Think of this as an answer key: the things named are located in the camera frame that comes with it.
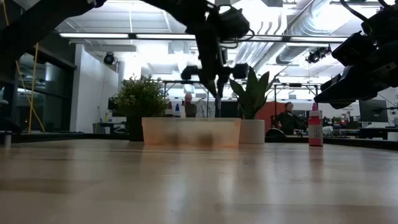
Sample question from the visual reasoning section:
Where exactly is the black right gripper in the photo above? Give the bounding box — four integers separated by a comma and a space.
313, 21, 398, 109

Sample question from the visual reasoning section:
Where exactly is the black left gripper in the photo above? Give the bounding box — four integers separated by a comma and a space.
181, 60, 250, 98

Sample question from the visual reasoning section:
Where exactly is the large pink food coloring bottle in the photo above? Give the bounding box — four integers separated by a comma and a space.
307, 102, 324, 147

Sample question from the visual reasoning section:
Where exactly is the black monitor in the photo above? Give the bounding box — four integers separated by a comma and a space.
358, 98, 389, 123

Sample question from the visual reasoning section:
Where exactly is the person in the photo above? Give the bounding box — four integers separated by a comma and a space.
182, 92, 198, 118
273, 101, 307, 136

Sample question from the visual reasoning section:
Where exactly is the black desk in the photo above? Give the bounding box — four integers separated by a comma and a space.
357, 126, 398, 141

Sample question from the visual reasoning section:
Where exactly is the black ceiling spotlight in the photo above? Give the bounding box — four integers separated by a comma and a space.
103, 52, 116, 66
305, 45, 333, 65

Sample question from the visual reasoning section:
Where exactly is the orange translucent plastic bin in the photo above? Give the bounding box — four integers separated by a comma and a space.
141, 117, 242, 149

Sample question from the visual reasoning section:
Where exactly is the orange partition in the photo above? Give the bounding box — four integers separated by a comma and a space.
255, 101, 292, 124

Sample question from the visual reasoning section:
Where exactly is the snake plant in white pot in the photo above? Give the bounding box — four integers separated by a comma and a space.
225, 65, 280, 145

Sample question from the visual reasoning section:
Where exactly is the bushy green potted plant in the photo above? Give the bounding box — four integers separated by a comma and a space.
112, 73, 171, 142

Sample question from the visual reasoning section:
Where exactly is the long white light bar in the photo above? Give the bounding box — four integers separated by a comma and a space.
58, 32, 349, 44

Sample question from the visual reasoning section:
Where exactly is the black metal frame stand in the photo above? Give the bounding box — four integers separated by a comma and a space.
272, 82, 320, 123
162, 80, 211, 105

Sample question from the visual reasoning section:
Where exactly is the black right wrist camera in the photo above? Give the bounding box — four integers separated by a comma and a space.
331, 30, 379, 66

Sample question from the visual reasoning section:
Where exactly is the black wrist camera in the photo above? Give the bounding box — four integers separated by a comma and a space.
217, 6, 251, 41
331, 30, 379, 66

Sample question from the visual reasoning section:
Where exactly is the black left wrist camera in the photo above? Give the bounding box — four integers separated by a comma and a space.
217, 6, 251, 41

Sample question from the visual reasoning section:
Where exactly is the black left camera cable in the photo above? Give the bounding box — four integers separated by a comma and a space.
217, 3, 256, 45

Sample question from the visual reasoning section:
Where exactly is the black camera cable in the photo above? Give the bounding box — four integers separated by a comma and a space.
217, 3, 256, 45
340, 0, 374, 26

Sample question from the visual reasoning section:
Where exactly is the black right camera cable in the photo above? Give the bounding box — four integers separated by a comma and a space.
340, 0, 374, 26

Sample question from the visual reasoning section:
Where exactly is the silver ventilation duct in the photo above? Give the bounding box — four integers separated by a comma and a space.
231, 0, 368, 74

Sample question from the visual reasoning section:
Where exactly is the yellow extension cord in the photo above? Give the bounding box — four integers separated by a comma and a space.
1, 0, 47, 133

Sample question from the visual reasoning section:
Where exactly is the grey post stub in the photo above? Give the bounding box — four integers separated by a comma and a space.
2, 130, 13, 147

